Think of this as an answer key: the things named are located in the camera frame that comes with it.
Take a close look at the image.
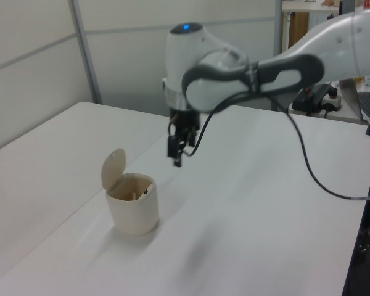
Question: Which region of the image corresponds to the black power box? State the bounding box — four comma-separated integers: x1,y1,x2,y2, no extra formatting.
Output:
292,83,331,112

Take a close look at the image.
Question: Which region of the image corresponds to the black upright stand pole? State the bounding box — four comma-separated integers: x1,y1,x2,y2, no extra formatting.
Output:
341,83,370,296

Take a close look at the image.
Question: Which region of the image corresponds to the wooden cabinet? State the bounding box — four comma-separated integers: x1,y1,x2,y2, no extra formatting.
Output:
288,12,310,52

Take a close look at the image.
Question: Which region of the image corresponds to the small cream bin with lid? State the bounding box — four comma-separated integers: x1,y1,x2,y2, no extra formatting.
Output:
101,147,160,237

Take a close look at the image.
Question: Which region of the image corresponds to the grey partition post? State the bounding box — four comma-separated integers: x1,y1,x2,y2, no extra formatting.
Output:
273,0,290,58
68,0,103,105

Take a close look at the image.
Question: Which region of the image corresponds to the white background desk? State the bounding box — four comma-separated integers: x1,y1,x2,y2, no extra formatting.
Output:
281,0,342,14

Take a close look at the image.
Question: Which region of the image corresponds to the emergency stop button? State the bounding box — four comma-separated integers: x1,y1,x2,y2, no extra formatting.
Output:
323,86,343,111

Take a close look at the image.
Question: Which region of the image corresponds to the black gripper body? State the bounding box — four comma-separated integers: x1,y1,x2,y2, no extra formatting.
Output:
168,107,202,132

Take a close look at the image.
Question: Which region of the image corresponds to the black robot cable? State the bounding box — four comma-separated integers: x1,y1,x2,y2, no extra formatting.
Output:
181,46,370,202

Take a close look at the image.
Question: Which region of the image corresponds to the silver laptop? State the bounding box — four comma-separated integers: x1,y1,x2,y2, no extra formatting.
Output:
338,77,370,125

